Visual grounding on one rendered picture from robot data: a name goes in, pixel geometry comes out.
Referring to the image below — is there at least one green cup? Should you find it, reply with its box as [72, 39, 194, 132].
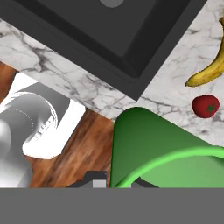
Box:
[109, 106, 224, 189]

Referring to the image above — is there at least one grey sink drain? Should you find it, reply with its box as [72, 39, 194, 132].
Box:
[99, 0, 125, 9]

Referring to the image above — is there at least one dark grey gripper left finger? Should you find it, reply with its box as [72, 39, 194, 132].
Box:
[66, 171, 108, 189]

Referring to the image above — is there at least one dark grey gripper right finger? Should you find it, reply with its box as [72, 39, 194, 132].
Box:
[130, 176, 160, 189]

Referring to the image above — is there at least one dark grey sink basin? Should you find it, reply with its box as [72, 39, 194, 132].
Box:
[0, 0, 210, 102]

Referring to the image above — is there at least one red tomato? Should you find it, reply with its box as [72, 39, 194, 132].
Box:
[191, 94, 221, 119]

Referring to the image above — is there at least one yellow banana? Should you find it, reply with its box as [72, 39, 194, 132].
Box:
[184, 16, 224, 88]

